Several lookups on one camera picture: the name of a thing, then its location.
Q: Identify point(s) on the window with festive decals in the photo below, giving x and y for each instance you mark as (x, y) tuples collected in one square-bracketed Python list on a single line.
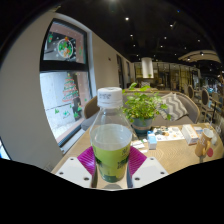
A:
[(63, 86)]

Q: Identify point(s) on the small blue white box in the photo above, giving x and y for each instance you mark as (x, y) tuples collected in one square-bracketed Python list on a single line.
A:
[(152, 141)]

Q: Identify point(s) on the group of ceiling lights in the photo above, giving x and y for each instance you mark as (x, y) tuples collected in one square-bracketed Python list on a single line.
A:
[(163, 38)]

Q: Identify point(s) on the brown ceramic mug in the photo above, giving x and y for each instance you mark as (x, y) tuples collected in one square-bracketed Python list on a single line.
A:
[(201, 143)]

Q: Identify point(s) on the group of dining chairs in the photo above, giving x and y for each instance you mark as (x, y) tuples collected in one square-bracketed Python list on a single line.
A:
[(206, 100)]

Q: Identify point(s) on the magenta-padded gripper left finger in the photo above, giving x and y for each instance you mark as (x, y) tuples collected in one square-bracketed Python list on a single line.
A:
[(75, 168)]

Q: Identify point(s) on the white rectangular box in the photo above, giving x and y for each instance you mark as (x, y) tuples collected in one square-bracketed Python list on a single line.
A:
[(190, 134)]

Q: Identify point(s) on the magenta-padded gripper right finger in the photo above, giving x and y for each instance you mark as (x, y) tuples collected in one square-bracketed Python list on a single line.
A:
[(146, 168)]

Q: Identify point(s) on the grey white chevron pillow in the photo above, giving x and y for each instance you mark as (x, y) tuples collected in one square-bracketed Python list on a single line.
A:
[(175, 107)]

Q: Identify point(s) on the grey curved sofa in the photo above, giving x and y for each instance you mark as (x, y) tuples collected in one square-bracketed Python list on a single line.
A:
[(191, 111)]

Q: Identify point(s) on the clear bottle with green label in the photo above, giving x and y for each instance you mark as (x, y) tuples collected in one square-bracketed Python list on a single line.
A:
[(111, 143)]

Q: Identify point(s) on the green potted plant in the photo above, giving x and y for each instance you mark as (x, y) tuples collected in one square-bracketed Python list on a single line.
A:
[(143, 106)]

